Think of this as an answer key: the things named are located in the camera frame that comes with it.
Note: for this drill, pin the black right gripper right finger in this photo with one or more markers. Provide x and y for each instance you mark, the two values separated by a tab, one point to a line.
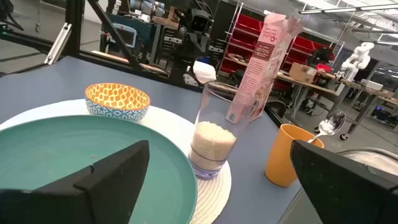
342	193

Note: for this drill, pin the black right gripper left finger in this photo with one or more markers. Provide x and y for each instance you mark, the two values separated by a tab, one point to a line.
93	193

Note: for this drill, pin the metal spoon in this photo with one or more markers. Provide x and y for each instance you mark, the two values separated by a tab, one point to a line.
331	123

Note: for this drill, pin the pink cereal box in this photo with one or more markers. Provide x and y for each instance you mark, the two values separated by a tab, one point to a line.
264	62

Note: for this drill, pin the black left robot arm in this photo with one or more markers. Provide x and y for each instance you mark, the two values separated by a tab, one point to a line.
182	71

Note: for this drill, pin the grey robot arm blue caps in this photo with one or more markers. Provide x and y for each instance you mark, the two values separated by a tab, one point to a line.
147	7

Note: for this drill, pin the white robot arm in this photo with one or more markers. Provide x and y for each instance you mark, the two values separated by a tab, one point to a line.
357	60

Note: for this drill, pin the white rounded object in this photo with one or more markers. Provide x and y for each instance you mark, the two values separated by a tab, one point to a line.
204	72

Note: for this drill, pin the teal round plate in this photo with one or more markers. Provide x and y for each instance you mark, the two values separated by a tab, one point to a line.
62	146

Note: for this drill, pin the blue framed screen device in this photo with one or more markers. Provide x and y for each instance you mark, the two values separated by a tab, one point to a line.
124	35

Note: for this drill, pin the orange plastic cup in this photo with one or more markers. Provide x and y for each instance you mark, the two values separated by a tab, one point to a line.
280	158

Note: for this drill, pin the white round plate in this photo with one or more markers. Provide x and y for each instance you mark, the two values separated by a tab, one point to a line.
174	124

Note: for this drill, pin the red bowl of cereal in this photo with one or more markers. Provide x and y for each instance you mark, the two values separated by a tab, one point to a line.
116	109

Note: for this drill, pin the clear drinking glass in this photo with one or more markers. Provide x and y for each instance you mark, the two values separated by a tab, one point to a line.
211	146

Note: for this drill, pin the wooden workbench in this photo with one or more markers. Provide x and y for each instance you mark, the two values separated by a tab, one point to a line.
329	88

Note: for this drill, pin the brown cardboard box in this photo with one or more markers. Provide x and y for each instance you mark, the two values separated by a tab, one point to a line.
302	73

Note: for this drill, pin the white box device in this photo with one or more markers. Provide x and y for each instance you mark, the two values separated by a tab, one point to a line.
372	84

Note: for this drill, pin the small red box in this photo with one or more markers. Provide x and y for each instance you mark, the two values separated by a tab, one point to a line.
324	68

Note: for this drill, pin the black desktop machine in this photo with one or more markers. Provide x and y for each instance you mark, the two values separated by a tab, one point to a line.
321	55

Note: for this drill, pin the silver aluminium extrusion bar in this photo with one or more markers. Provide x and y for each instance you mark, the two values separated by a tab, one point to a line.
58	43

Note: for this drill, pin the long ceiling light strip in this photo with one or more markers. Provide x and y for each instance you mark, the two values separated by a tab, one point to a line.
348	8

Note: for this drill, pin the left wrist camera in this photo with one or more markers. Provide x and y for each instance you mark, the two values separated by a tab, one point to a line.
199	21

